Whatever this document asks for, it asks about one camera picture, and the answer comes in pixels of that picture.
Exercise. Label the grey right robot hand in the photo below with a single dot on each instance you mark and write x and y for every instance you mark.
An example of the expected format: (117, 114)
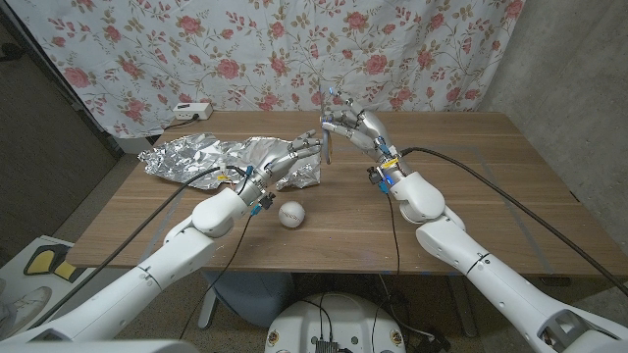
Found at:
(370, 130)

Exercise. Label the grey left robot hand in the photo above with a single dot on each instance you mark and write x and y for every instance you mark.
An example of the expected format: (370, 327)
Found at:
(277, 164)

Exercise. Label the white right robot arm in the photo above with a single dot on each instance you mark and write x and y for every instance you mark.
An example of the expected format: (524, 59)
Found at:
(490, 274)

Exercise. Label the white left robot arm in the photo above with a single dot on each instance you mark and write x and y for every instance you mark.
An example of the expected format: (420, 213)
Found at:
(162, 265)

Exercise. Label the crumpled aluminum foil sheet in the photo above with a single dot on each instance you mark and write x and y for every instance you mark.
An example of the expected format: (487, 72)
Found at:
(186, 157)

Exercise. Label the white power strip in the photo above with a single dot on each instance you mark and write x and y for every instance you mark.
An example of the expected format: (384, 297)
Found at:
(192, 111)

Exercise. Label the white baseball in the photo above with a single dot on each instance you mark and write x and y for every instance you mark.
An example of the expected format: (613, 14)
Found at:
(292, 214)

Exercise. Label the grey blue bin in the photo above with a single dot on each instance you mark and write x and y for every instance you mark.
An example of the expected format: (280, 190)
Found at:
(255, 299)

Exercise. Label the grey table leg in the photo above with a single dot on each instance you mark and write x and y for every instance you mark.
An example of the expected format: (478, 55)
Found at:
(463, 306)
(208, 306)

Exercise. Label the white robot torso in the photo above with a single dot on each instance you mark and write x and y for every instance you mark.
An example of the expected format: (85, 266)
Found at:
(338, 323)

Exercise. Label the white floor sheet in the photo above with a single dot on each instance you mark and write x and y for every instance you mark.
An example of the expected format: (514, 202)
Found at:
(73, 289)

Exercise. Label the white shoe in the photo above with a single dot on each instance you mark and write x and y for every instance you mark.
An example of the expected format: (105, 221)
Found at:
(24, 306)

